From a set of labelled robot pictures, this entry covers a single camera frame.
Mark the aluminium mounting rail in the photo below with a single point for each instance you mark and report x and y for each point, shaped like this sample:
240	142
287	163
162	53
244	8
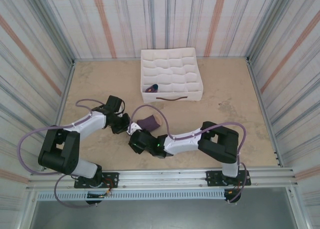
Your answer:
162	179

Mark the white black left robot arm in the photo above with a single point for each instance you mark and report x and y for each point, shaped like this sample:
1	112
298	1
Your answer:
85	169

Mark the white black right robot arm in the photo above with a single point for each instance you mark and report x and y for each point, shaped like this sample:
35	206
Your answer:
180	146

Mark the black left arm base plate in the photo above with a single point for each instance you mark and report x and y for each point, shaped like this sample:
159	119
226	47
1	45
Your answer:
112	176

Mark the aluminium side frame rail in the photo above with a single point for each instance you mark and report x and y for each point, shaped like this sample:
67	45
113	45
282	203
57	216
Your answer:
59	111
265	114

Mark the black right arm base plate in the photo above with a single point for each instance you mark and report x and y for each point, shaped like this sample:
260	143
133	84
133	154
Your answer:
212	176

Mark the purple ribbed sock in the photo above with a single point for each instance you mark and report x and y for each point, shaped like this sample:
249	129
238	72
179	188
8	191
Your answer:
150	122
152	89

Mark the white fabric divider box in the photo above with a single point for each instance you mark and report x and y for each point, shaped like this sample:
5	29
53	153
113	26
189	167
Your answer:
172	69

